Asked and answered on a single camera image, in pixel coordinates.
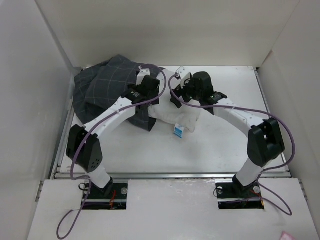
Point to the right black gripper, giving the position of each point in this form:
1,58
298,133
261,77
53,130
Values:
180,90

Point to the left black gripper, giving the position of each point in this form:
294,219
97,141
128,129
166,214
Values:
134,87

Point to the white pillow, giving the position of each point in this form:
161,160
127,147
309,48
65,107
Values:
167,112

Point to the dark grey checked pillowcase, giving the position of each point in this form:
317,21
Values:
98,87

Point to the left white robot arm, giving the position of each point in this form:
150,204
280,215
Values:
84,147

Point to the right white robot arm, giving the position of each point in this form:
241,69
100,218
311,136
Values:
264,137

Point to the blue white pillow label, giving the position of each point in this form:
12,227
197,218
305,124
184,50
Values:
178,130

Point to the pink object in corner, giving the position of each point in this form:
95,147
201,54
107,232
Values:
286,236

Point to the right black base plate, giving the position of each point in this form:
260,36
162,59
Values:
229,199

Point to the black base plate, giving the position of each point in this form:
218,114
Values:
229,199
115,200

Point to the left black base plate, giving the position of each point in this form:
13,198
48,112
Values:
115,200

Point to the aluminium rail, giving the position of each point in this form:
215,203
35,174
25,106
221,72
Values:
178,175

